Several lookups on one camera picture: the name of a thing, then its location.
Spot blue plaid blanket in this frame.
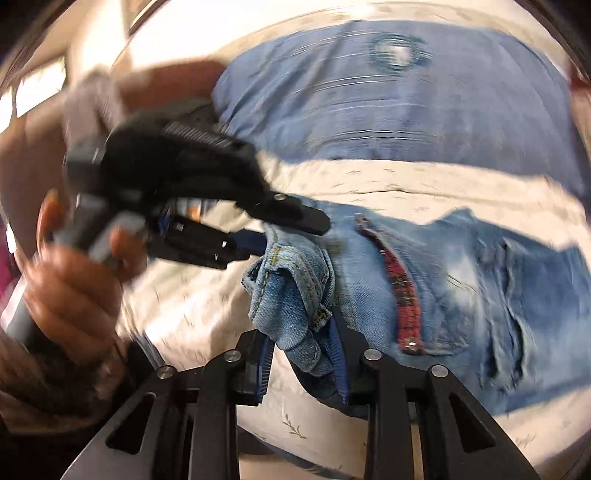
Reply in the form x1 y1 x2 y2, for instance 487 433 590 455
212 21 590 197

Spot grey hanging cloth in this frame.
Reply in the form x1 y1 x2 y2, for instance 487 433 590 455
62 68 127 147

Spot brown wooden headboard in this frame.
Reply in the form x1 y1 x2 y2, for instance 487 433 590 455
1 59 226 256

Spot white leaf-print bedsheet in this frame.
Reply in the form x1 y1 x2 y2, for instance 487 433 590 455
110 0 591 478

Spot person's left hand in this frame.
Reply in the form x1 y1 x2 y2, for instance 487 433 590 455
17 189 147 365

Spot blue denim pants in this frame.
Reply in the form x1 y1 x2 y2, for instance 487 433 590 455
242 202 590 415

